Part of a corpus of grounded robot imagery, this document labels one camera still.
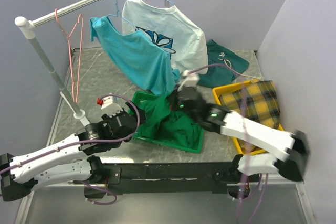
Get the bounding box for green t shirt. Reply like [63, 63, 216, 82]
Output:
[137, 94, 203, 150]

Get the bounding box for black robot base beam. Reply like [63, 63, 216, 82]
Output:
[85, 155, 242, 195]

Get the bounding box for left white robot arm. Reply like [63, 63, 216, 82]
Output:
[1, 102, 146, 202]

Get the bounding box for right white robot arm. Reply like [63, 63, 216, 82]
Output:
[167, 87, 310, 182]

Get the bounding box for turquoise t shirt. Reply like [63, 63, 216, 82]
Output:
[90, 16, 180, 95]

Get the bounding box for white flower print t shirt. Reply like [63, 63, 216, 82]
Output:
[122, 0, 208, 72]

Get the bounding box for green plastic tray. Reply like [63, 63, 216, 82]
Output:
[130, 90, 205, 154]

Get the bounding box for dark teal shorts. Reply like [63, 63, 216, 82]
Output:
[198, 40, 249, 88]

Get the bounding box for yellow plaid cloth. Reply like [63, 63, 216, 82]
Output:
[218, 79, 281, 130]

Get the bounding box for yellow plastic tray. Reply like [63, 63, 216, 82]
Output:
[212, 78, 287, 156]

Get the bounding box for metal clothes rack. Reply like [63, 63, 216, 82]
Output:
[14, 0, 171, 130]

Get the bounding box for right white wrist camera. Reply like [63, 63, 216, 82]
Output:
[177, 70, 199, 91]

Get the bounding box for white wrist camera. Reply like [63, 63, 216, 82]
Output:
[97, 95, 123, 116]
[177, 70, 199, 91]

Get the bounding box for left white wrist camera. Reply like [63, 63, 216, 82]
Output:
[97, 95, 123, 116]

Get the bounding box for blue wire hanger left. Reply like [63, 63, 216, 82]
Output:
[108, 0, 137, 30]

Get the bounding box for pink wire hanger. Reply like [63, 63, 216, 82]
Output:
[54, 8, 84, 103]

